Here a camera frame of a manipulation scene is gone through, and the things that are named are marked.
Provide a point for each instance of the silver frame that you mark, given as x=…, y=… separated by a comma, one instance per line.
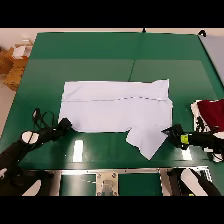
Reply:
x=106, y=182

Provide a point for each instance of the black and white patterned garment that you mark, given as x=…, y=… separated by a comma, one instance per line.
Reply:
x=201, y=122

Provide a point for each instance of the white shirt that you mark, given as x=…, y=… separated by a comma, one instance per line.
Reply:
x=113, y=111

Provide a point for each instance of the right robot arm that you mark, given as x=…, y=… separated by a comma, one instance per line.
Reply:
x=203, y=139

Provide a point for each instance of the brown cardboard box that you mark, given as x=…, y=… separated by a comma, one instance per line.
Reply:
x=8, y=58
x=15, y=78

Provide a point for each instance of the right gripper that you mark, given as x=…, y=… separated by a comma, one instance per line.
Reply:
x=174, y=132

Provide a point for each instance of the red garment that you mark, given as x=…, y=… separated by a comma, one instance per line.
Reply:
x=213, y=113

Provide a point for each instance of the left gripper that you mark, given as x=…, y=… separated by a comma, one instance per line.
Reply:
x=64, y=125

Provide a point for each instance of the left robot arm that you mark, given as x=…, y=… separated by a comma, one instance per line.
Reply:
x=23, y=145

